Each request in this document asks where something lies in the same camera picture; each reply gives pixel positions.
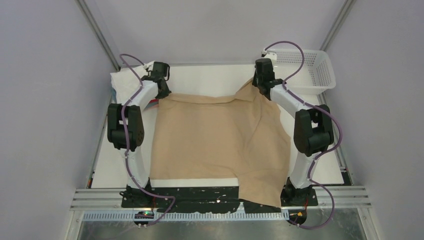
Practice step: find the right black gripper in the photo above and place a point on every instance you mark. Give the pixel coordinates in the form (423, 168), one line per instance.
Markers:
(254, 81)

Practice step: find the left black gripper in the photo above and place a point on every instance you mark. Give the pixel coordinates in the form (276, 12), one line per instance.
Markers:
(164, 94)

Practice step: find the beige t shirt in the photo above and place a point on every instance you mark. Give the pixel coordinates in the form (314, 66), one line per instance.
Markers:
(238, 136)

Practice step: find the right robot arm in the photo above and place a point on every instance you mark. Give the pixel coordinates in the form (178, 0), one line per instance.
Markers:
(312, 134)

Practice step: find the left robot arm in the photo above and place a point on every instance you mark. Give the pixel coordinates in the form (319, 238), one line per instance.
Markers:
(125, 127)

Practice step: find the white folded t shirt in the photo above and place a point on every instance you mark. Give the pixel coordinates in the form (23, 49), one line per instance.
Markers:
(125, 83)

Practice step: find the blue-grey folded t shirt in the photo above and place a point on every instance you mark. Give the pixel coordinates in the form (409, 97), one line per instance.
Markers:
(114, 98)

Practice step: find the white plastic basket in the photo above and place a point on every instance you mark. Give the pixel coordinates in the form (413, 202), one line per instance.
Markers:
(313, 68)

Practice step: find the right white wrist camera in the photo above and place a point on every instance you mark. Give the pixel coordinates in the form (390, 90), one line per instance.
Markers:
(269, 54)

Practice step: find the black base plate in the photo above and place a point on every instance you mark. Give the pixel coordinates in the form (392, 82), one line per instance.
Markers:
(216, 200)

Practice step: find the aluminium front rail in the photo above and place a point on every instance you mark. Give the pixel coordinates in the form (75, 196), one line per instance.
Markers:
(105, 203)

